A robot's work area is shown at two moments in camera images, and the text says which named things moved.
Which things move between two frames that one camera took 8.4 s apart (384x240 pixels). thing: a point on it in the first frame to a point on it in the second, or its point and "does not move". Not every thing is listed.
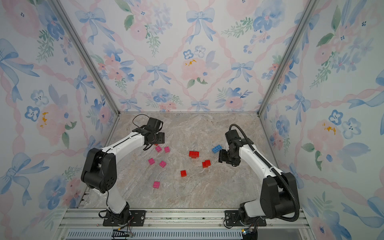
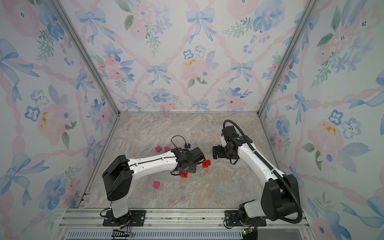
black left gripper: x=162 y=136 to x=193 y=169
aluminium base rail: x=186 y=224 does not move
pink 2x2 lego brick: x=156 y=184 does not move
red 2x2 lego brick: x=206 y=164 does not move
